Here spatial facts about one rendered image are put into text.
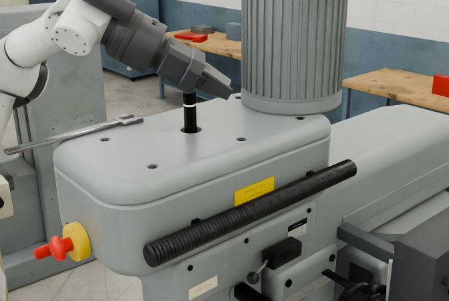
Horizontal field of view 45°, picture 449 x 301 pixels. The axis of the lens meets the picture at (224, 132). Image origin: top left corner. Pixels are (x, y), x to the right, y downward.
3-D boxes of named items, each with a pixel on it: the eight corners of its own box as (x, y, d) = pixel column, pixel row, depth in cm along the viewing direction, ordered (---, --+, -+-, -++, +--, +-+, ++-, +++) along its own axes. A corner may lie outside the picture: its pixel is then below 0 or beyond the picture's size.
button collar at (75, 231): (81, 268, 83) (77, 234, 81) (64, 251, 88) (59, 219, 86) (93, 263, 85) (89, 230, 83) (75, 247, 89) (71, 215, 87)
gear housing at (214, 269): (180, 319, 87) (177, 266, 84) (105, 254, 105) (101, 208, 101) (318, 243, 107) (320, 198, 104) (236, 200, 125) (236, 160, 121)
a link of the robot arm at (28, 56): (84, 27, 98) (30, 54, 111) (32, 2, 91) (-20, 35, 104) (75, 80, 95) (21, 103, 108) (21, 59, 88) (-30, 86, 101)
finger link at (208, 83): (225, 102, 90) (192, 84, 89) (234, 85, 89) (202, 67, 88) (225, 105, 89) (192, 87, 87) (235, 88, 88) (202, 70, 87)
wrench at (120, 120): (10, 158, 83) (9, 153, 83) (1, 150, 86) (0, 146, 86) (143, 121, 98) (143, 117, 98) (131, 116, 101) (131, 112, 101)
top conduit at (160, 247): (156, 273, 75) (154, 251, 74) (139, 259, 78) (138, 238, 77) (357, 178, 102) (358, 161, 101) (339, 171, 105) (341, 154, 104)
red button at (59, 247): (59, 267, 82) (55, 245, 81) (48, 256, 85) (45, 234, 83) (79, 259, 84) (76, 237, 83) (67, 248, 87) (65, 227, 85)
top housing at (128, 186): (126, 294, 77) (117, 194, 72) (50, 223, 96) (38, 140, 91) (337, 193, 106) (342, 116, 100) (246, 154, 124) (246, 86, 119)
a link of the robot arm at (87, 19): (112, 80, 89) (47, 47, 86) (136, 33, 94) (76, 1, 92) (130, 43, 79) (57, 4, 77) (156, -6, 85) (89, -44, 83)
